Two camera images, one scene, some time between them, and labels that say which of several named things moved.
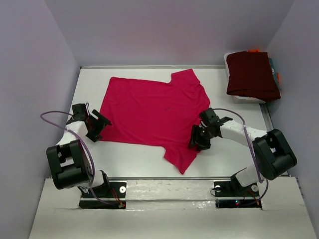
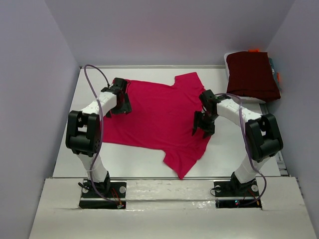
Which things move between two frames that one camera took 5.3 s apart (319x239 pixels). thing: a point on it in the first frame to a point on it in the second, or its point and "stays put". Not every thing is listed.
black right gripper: [203, 145] to [209, 130]
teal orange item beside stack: [276, 74] stays put
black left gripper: [94, 136] to [125, 108]
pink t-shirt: [159, 113] stays put
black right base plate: [234, 188] stays put
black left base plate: [109, 190] stays put
